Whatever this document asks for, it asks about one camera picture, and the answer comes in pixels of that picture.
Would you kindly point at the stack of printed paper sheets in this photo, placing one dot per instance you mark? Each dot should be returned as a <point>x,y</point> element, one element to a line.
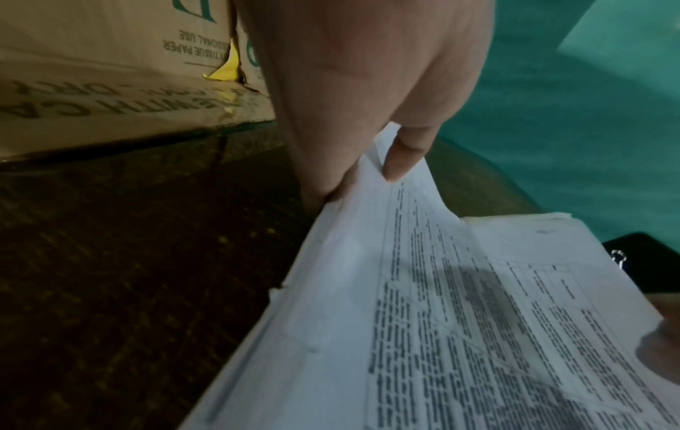
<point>451,327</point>

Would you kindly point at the brown cardboard box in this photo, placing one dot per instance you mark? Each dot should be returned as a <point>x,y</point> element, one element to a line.
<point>117,71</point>

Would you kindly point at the person's left hand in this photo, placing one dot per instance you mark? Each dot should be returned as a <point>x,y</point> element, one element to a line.
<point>361,63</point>

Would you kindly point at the person's right hand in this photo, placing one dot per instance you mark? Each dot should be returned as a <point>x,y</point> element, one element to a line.
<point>664,352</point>

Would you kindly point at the black binder clip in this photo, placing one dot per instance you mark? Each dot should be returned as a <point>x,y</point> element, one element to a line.
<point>648,268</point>

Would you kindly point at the yellow paper piece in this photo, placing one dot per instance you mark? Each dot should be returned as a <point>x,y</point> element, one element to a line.
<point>226,67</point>

